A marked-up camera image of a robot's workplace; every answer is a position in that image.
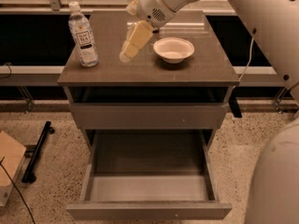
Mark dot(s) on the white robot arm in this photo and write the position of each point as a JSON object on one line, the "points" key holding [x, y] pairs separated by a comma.
{"points": [[274, 26]]}

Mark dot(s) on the black metal bar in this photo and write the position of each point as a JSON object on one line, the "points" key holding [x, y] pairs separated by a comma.
{"points": [[29, 176]]}

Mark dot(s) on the open grey lower drawer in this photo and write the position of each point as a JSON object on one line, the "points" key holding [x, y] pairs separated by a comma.
{"points": [[159, 175]]}

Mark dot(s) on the white paper bowl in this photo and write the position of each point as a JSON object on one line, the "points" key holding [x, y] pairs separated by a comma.
{"points": [[173, 49]]}

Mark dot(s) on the wooden box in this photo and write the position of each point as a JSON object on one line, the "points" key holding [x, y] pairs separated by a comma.
{"points": [[12, 157]]}

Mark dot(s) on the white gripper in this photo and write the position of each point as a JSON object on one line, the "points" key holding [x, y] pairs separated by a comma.
{"points": [[151, 6]]}

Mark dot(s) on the grey metal window rail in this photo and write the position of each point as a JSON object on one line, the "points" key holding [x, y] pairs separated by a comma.
{"points": [[253, 76]]}

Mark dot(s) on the closed grey upper drawer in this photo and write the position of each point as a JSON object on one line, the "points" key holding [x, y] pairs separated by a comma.
{"points": [[148, 117]]}

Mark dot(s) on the grey drawer cabinet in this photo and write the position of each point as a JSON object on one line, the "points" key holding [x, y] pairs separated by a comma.
{"points": [[205, 78]]}

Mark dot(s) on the clear plastic water bottle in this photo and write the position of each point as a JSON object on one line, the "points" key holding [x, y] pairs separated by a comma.
{"points": [[82, 33]]}

